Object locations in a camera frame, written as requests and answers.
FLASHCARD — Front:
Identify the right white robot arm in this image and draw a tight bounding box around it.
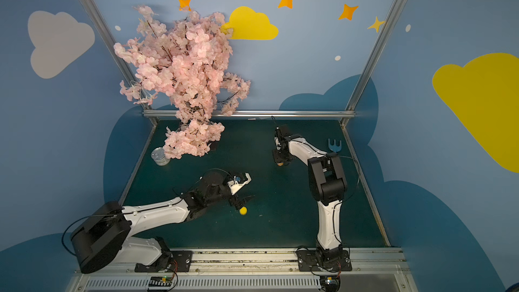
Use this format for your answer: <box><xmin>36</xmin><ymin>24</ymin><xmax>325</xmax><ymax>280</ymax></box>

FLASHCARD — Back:
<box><xmin>272</xmin><ymin>125</ymin><xmax>352</xmax><ymax>273</ymax></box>

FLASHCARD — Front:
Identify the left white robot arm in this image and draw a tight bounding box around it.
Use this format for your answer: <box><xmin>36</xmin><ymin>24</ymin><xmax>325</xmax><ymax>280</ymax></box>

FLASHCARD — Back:
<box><xmin>69</xmin><ymin>170</ymin><xmax>251</xmax><ymax>274</ymax></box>

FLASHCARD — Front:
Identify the blue garden fork toy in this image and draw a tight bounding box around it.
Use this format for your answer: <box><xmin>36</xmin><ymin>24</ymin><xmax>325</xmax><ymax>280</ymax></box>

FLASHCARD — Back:
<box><xmin>328</xmin><ymin>139</ymin><xmax>342</xmax><ymax>153</ymax></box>

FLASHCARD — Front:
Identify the small circuit board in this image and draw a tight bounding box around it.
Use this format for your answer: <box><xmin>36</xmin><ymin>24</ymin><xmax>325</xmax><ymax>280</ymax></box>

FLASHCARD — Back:
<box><xmin>147</xmin><ymin>276</ymin><xmax>173</xmax><ymax>291</ymax></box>

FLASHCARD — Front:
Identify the pink cherry blossom tree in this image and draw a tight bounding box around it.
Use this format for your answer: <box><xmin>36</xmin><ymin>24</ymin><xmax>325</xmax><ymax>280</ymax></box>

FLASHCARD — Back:
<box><xmin>114</xmin><ymin>5</ymin><xmax>251</xmax><ymax>159</ymax></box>

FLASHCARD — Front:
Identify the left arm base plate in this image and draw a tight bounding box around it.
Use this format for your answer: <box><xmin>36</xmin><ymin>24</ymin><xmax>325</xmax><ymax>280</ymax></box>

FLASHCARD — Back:
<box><xmin>135</xmin><ymin>250</ymin><xmax>193</xmax><ymax>273</ymax></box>

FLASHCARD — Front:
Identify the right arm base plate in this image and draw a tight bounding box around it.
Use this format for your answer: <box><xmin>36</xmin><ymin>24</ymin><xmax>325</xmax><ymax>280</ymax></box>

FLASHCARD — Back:
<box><xmin>295</xmin><ymin>247</ymin><xmax>352</xmax><ymax>274</ymax></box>

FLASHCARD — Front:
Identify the aluminium frame back bar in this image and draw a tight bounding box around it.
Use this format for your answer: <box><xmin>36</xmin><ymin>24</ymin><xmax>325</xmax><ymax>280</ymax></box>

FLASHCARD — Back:
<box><xmin>143</xmin><ymin>109</ymin><xmax>355</xmax><ymax>119</ymax></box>

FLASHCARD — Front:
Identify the aluminium front rail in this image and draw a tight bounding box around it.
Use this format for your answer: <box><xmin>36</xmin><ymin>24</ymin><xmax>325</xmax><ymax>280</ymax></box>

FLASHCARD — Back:
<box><xmin>67</xmin><ymin>248</ymin><xmax>418</xmax><ymax>291</ymax></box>

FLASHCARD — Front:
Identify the aluminium frame left post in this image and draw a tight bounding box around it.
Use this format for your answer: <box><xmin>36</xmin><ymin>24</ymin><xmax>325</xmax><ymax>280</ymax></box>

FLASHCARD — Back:
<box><xmin>59</xmin><ymin>0</ymin><xmax>159</xmax><ymax>126</ymax></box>

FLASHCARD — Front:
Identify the aluminium frame post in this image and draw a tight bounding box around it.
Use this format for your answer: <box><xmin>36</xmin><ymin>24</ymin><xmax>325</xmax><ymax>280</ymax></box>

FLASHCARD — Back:
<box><xmin>340</xmin><ymin>0</ymin><xmax>408</xmax><ymax>130</ymax></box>
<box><xmin>59</xmin><ymin>0</ymin><xmax>159</xmax><ymax>126</ymax></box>

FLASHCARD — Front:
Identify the aluminium frame right post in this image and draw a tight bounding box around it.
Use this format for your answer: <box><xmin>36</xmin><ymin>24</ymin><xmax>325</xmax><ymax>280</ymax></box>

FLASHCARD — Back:
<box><xmin>340</xmin><ymin>0</ymin><xmax>408</xmax><ymax>130</ymax></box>

